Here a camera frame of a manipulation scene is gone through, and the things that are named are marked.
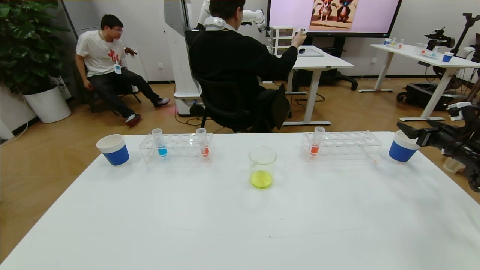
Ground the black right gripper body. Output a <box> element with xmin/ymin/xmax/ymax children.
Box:
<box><xmin>416</xmin><ymin>127</ymin><xmax>461</xmax><ymax>150</ymax></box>

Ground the test tube with blue liquid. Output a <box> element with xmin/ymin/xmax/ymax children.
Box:
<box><xmin>151</xmin><ymin>128</ymin><xmax>168</xmax><ymax>158</ymax></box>

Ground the clear acrylic test tube rack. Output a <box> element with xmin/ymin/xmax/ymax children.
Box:
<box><xmin>139</xmin><ymin>133</ymin><xmax>214</xmax><ymax>164</ymax></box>
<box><xmin>301</xmin><ymin>131</ymin><xmax>383</xmax><ymax>162</ymax></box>

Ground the test tube with orange liquid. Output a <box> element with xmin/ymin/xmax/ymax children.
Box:
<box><xmin>196</xmin><ymin>128</ymin><xmax>210</xmax><ymax>158</ymax></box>
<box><xmin>310</xmin><ymin>126</ymin><xmax>326</xmax><ymax>156</ymax></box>

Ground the clear glass beaker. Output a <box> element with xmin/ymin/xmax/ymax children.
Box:
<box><xmin>249</xmin><ymin>146</ymin><xmax>278</xmax><ymax>190</ymax></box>

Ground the blue paper cup white rim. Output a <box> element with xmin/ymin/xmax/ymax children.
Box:
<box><xmin>388</xmin><ymin>130</ymin><xmax>420</xmax><ymax>164</ymax></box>
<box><xmin>96</xmin><ymin>134</ymin><xmax>130</xmax><ymax>167</ymax></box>

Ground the beige plastic stool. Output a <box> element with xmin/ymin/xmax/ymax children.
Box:
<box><xmin>442</xmin><ymin>157</ymin><xmax>466</xmax><ymax>174</ymax></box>

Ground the white standing desk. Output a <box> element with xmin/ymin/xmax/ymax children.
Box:
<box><xmin>262</xmin><ymin>46</ymin><xmax>353</xmax><ymax>126</ymax></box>
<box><xmin>370</xmin><ymin>44</ymin><xmax>480</xmax><ymax>122</ymax></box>

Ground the black display stand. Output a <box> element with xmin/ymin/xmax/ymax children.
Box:
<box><xmin>291</xmin><ymin>37</ymin><xmax>359</xmax><ymax>92</ymax></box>

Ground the black tripod stand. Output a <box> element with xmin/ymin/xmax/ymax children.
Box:
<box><xmin>449</xmin><ymin>13</ymin><xmax>480</xmax><ymax>57</ymax></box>

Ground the white drawer organizer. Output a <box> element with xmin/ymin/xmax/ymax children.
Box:
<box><xmin>270</xmin><ymin>25</ymin><xmax>297</xmax><ymax>57</ymax></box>

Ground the black office chair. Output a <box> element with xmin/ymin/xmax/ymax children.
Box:
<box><xmin>191</xmin><ymin>73</ymin><xmax>290</xmax><ymax>134</ymax></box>

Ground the person in black sweater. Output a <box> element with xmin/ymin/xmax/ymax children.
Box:
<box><xmin>189</xmin><ymin>0</ymin><xmax>307</xmax><ymax>134</ymax></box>

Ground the white neck massager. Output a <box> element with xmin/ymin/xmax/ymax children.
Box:
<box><xmin>204</xmin><ymin>16</ymin><xmax>227</xmax><ymax>31</ymax></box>

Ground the white robot column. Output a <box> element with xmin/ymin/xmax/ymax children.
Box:
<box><xmin>164</xmin><ymin>0</ymin><xmax>205</xmax><ymax>117</ymax></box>

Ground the person in white t-shirt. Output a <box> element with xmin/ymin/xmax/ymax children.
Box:
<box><xmin>75</xmin><ymin>14</ymin><xmax>170</xmax><ymax>127</ymax></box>

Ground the white plant pot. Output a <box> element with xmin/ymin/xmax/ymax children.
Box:
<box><xmin>23</xmin><ymin>84</ymin><xmax>72</xmax><ymax>123</ymax></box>

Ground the green leafy plant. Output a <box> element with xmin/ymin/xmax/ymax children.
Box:
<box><xmin>0</xmin><ymin>0</ymin><xmax>70</xmax><ymax>94</ymax></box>

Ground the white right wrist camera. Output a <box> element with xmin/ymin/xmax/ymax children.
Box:
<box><xmin>446</xmin><ymin>102</ymin><xmax>473</xmax><ymax>121</ymax></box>

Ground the black camera rig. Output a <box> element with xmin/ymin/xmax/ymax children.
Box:
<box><xmin>424</xmin><ymin>27</ymin><xmax>455</xmax><ymax>51</ymax></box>

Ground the large wall display screen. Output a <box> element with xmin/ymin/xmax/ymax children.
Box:
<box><xmin>267</xmin><ymin>0</ymin><xmax>402</xmax><ymax>38</ymax></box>

